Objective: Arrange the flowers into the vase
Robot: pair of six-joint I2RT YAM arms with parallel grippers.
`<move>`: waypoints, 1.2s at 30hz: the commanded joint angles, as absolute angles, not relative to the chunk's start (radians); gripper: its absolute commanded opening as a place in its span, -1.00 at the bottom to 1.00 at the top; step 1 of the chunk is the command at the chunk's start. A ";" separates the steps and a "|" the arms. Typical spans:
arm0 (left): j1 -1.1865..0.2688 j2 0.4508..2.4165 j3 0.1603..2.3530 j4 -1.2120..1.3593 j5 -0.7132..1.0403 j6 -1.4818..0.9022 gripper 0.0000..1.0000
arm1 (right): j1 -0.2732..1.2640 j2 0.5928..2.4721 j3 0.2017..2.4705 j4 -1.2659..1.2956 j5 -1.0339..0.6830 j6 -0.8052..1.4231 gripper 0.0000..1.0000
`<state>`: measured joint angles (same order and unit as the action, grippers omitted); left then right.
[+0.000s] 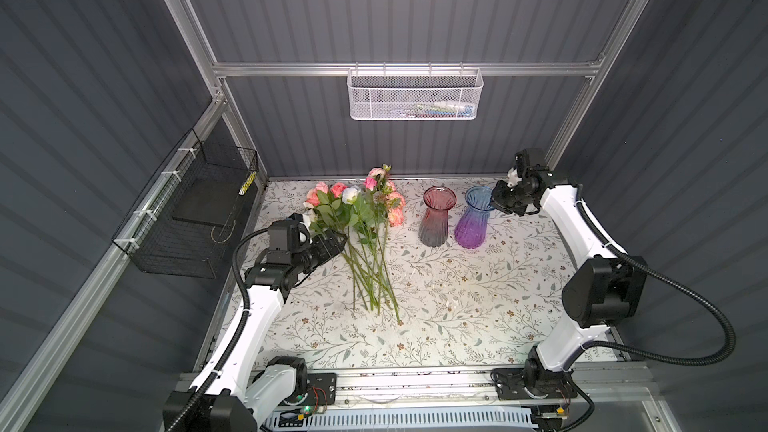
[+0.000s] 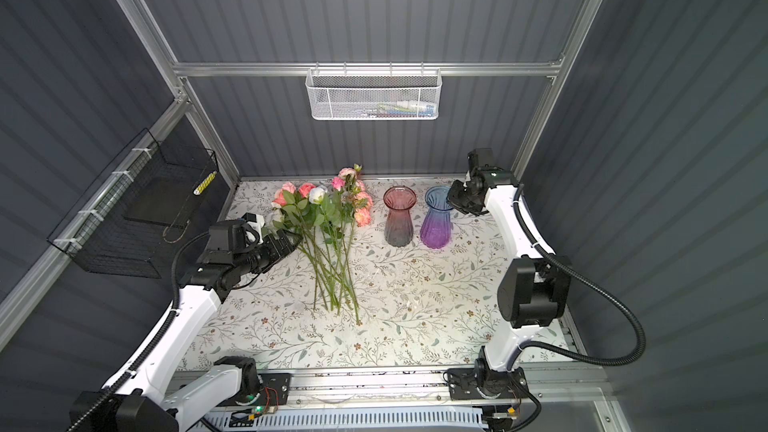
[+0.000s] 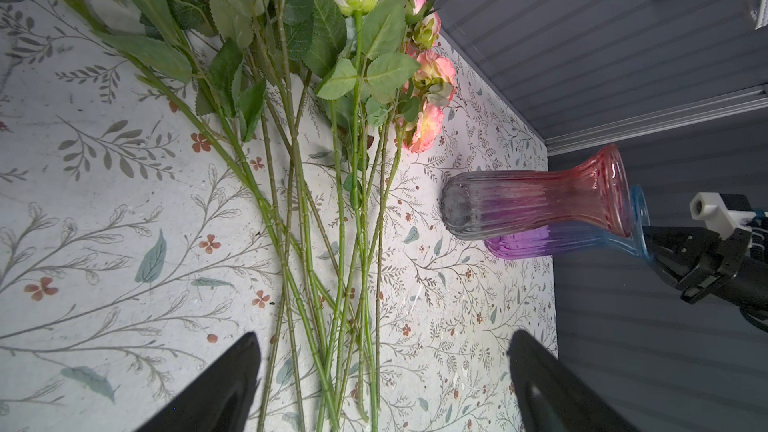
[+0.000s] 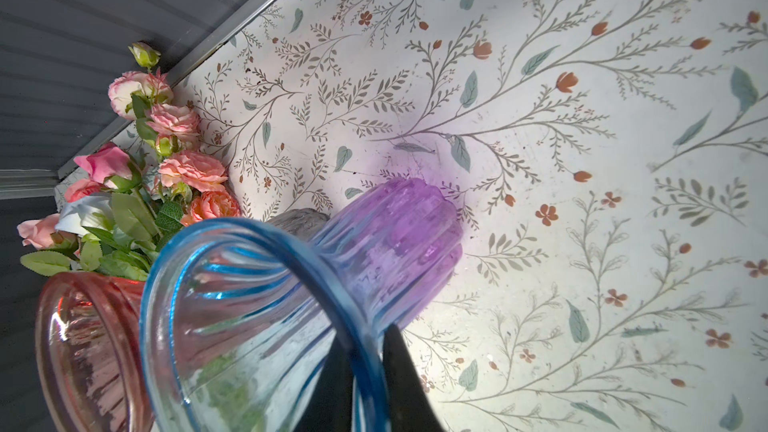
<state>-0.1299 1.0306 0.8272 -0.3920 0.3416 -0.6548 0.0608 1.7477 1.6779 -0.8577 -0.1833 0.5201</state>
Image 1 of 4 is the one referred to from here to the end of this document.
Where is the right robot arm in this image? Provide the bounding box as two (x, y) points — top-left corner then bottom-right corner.
(491, 148), (645, 399)

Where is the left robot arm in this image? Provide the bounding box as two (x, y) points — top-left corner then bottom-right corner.
(162, 214), (348, 431)

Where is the white peony flower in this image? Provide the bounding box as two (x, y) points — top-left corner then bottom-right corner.
(341, 186), (384, 312)

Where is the white blue rose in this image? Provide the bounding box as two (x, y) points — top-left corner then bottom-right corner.
(301, 208), (367, 310)

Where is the pink peony spray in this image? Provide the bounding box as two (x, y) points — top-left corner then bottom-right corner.
(361, 164), (405, 325)

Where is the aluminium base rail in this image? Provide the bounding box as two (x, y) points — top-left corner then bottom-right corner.
(173, 361), (661, 412)

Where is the red glass vase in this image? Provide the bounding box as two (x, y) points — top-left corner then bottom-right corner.
(419, 186), (457, 247)

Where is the yellow marker pen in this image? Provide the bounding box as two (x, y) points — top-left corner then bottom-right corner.
(238, 171), (258, 196)

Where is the coral pink rose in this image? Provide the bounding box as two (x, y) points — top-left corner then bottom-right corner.
(324, 183), (386, 312)

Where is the white wire wall basket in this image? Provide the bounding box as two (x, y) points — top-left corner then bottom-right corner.
(346, 67), (484, 121)

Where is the blue purple glass vase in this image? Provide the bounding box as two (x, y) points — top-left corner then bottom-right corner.
(454, 185), (493, 249)

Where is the white perforated cable tray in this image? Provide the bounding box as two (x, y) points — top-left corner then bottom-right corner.
(265, 406), (540, 431)

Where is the black wire side basket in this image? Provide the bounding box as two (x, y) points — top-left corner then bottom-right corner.
(113, 130), (259, 279)

